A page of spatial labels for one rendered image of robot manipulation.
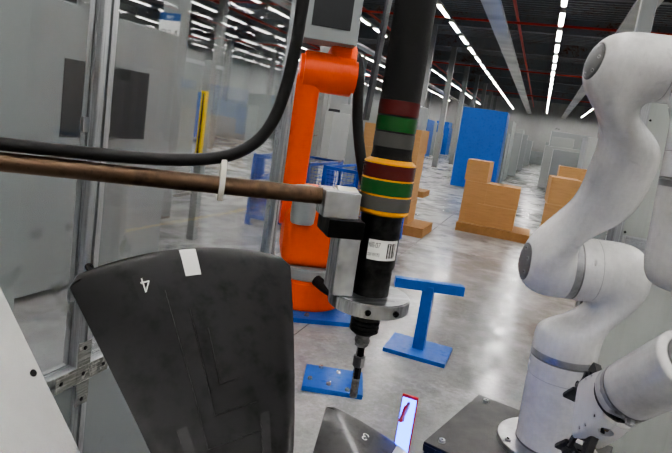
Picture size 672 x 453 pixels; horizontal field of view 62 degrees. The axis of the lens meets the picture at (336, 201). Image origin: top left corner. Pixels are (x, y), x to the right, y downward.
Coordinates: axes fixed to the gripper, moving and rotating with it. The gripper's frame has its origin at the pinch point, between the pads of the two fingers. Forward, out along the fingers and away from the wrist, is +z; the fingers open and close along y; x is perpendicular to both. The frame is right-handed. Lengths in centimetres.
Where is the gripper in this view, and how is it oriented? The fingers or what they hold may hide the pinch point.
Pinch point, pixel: (569, 421)
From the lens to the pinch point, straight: 109.3
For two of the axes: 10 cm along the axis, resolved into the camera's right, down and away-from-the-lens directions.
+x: -9.1, -3.9, 1.1
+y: 3.8, -7.2, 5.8
